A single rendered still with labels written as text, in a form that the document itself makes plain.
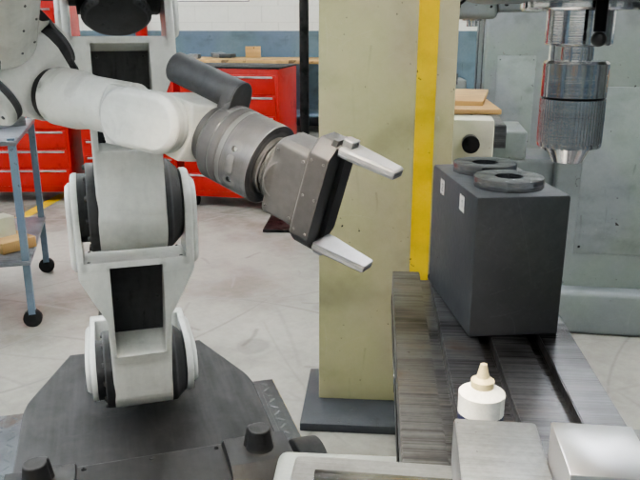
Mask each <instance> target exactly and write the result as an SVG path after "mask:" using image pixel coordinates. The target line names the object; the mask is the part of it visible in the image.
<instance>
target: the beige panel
mask: <svg viewBox="0 0 640 480"><path fill-rule="evenodd" d="M459 14H460V0H319V138H320V137H321V136H322V135H325V134H328V133H331V132H334V131H335V132H337V133H339V134H341V135H343V136H348V137H350V136H352V137H354V138H356V139H358V140H360V145H361V146H364V147H365V148H367V149H369V150H372V151H374V152H376V153H378V154H379V155H381V156H383V157H385V158H387V159H389V160H391V161H392V162H393V163H395V164H397V165H399V166H401V167H402V168H403V172H402V175H401V176H400V177H398V178H396V179H394V180H391V179H389V178H387V177H384V176H382V175H380V174H377V173H375V172H373V171H370V170H367V169H364V168H362V167H360V166H357V165H355V164H352V167H351V171H350V176H349V180H348V183H347V186H346V189H345V192H344V196H343V199H342V203H341V206H340V209H339V212H338V215H337V219H336V222H335V225H334V228H333V229H332V231H331V232H330V234H331V235H333V236H335V237H336V238H338V239H340V240H341V241H343V242H344V243H346V244H348V245H349V246H351V247H353V248H354V249H356V250H358V251H360V252H361V253H363V254H364V255H366V256H368V258H370V259H371V260H373V262H372V265H371V267H370V268H369V269H367V270H365V271H364V272H359V271H357V270H354V269H352V268H350V267H347V266H345V265H343V264H341V263H339V262H337V261H335V260H333V259H330V258H328V257H327V256H325V255H321V256H320V255H319V369H310V377H309V382H308V386H307V391H306V396H305V401H304V406H303V410H302V414H301V419H300V430H308V431H330V432H352V433H375V434H395V416H394V392H393V364H392V338H391V308H390V300H391V289H392V272H393V271H419V273H420V280H429V275H430V234H431V213H432V192H433V171H434V166H435V165H442V164H451V159H452V141H453V123H454V105H455V87H456V69H457V51H458V32H459Z"/></svg>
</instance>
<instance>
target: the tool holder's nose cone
mask: <svg viewBox="0 0 640 480"><path fill-rule="evenodd" d="M547 151H548V153H549V155H550V159H551V161H552V162H555V163H561V164H580V163H582V162H583V160H584V159H585V157H586V156H587V154H588V153H589V150H553V149H547Z"/></svg>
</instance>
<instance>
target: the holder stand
mask: <svg viewBox="0 0 640 480"><path fill-rule="evenodd" d="M569 211H570V196H569V195H568V194H566V193H564V192H562V191H560V190H559V189H557V188H555V187H553V186H551V185H549V184H547V183H546V182H545V177H544V176H543V175H541V174H538V173H535V172H529V171H524V170H521V169H519V168H517V163H516V162H515V161H512V160H509V159H505V158H498V157H486V156H472V157H462V158H457V159H455V160H453V164H442V165H435V166H434V171H433V192H432V213H431V234H430V275H429V280H430V282H431V283H432V285H433V286H434V288H435V289H436V290H437V292H438V293H439V295H440V296H441V298H442V299H443V300H444V302H445V303H446V305H447V306H448V308H449V309H450V311H451V312H452V314H453V315H454V316H455V318H456V319H457V321H458V322H459V324H460V325H461V326H462V328H463V329H464V331H465V332H466V334H467V335H468V336H470V337H474V336H498V335H522V334H546V333H556V332H557V324H558V314H559V306H560V296H561V287H562V277H563V268H564V258H565V248H566V240H567V230H568V221H569Z"/></svg>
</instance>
